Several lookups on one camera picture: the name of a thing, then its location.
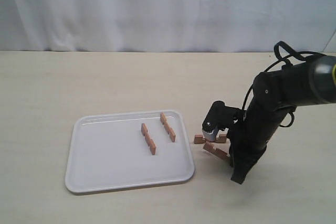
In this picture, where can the wooden slat horizontal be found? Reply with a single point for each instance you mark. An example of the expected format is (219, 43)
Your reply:
(200, 139)

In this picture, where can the wooden slat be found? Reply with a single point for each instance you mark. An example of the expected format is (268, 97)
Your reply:
(210, 147)

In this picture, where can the white curtain backdrop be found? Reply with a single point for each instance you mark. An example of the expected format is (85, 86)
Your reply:
(167, 25)

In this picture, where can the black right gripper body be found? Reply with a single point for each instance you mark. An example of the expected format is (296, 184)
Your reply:
(250, 135)

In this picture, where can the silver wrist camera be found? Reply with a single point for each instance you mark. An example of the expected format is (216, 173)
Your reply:
(219, 118)

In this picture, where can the wooden slat vertical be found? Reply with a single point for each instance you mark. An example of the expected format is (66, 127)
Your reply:
(167, 127)
(148, 139)

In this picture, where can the white plastic tray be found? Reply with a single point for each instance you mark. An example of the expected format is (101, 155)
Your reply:
(108, 152)

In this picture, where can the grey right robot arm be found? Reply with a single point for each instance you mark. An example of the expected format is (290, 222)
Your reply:
(275, 95)

